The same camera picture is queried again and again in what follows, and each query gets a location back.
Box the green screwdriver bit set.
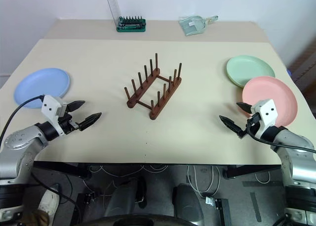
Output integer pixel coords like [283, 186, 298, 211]
[106, 0, 147, 34]

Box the wooden dish rack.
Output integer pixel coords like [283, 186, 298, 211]
[123, 52, 184, 121]

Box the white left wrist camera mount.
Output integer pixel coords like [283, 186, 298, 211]
[40, 94, 69, 136]

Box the thin white floor cable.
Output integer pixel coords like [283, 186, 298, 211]
[88, 163, 169, 179]

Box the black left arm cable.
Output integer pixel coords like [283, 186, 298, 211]
[0, 94, 45, 144]

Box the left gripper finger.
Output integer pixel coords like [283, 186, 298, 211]
[67, 100, 86, 112]
[79, 112, 103, 131]

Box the dark rounded shape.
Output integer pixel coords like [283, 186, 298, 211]
[172, 183, 205, 226]
[103, 178, 147, 219]

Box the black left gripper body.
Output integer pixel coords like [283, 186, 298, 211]
[58, 113, 82, 135]

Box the black table frame bar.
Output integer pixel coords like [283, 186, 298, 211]
[33, 161, 92, 180]
[223, 164, 285, 180]

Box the green plate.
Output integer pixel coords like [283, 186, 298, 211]
[226, 56, 276, 89]

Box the red plate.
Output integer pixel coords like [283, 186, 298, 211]
[241, 76, 299, 128]

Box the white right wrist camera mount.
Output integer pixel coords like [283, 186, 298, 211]
[250, 99, 278, 140]

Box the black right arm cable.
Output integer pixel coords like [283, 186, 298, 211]
[246, 117, 316, 153]

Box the brown wooden furniture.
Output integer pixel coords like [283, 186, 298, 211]
[288, 42, 316, 94]

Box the white shoe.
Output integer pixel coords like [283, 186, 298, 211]
[38, 183, 60, 220]

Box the white cable loop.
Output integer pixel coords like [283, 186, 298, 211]
[186, 165, 222, 194]

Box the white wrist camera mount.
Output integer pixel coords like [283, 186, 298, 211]
[250, 99, 278, 140]
[40, 94, 69, 136]

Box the pale green dustpan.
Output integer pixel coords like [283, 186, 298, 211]
[178, 15, 219, 37]

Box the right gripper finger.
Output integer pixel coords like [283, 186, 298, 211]
[236, 101, 253, 114]
[219, 115, 247, 139]

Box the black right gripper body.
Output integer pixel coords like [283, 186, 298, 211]
[245, 112, 262, 136]

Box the blue plate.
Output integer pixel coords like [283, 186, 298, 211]
[13, 67, 71, 109]

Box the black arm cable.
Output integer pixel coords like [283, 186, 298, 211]
[246, 117, 316, 153]
[0, 94, 45, 144]

